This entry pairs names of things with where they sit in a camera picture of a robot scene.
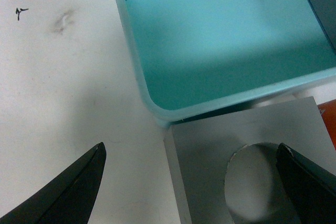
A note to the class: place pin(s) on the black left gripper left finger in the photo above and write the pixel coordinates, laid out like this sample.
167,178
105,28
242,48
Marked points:
69,197

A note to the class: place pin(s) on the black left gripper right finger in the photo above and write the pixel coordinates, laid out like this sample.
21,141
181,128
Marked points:
310,187

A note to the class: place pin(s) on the orange cylinder part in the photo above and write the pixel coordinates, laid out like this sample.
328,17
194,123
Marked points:
328,113

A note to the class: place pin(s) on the gray cube with round hole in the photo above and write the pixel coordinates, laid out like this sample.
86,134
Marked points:
223,168

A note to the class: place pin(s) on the light blue plastic box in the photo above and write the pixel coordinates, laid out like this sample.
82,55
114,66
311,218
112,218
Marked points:
193,57

